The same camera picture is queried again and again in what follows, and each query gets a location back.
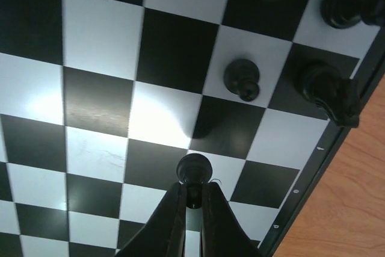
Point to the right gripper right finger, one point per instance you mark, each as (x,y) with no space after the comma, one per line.
(221,234)

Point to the black rook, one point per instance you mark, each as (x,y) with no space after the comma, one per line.
(343,14)

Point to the black white chessboard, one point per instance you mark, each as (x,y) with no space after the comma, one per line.
(100,99)

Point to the black knight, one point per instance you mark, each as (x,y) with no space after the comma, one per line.
(323,85)

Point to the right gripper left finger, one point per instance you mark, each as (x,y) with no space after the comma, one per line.
(164,233)

